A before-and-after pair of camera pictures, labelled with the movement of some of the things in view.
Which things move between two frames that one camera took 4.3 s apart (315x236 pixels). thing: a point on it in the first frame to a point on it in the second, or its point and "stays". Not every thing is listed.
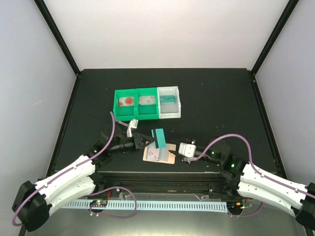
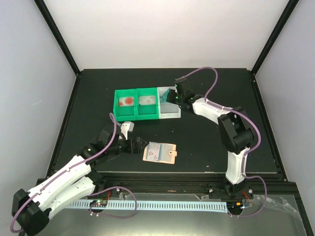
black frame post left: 57,35 stays
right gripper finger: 173,152 to 172,96
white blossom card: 152,153 stays
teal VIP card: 160,138 to 163,97
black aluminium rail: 218,182 stays
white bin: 169,110 stays
